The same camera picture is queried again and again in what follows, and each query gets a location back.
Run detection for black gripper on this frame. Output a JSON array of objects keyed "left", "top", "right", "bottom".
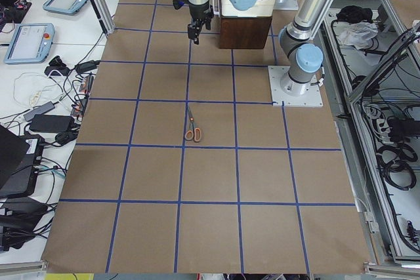
[{"left": 173, "top": 0, "right": 214, "bottom": 45}]

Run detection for orange grey handled scissors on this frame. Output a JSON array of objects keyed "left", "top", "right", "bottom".
[{"left": 184, "top": 106, "right": 201, "bottom": 143}]

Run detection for dark wooden drawer cabinet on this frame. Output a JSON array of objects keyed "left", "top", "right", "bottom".
[{"left": 219, "top": 16, "right": 272, "bottom": 49}]

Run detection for cream plastic tray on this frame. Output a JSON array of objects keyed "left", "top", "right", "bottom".
[{"left": 211, "top": 0, "right": 275, "bottom": 18}]

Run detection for black cloth bundle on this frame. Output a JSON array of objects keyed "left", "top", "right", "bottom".
[{"left": 336, "top": 5, "right": 373, "bottom": 24}]

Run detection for white crumpled cloth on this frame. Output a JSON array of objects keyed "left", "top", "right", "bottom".
[{"left": 337, "top": 22, "right": 378, "bottom": 50}]

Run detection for grey usb hub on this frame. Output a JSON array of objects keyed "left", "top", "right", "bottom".
[{"left": 23, "top": 101, "right": 55, "bottom": 122}]

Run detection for blue teach pendant near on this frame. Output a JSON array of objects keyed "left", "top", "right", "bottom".
[{"left": 3, "top": 23, "right": 55, "bottom": 64}]

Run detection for black power adapter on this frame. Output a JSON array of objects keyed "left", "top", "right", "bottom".
[{"left": 29, "top": 114, "right": 75, "bottom": 133}]

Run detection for black laptop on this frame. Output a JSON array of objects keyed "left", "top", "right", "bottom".
[{"left": 1, "top": 127, "right": 44, "bottom": 198}]

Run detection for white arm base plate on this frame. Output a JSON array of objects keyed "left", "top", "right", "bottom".
[{"left": 268, "top": 66, "right": 323, "bottom": 108}]

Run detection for aluminium side rack frame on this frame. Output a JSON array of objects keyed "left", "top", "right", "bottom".
[{"left": 317, "top": 0, "right": 419, "bottom": 268}]

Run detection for white coiled cable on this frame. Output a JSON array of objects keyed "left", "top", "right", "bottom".
[{"left": 13, "top": 72, "right": 64, "bottom": 108}]

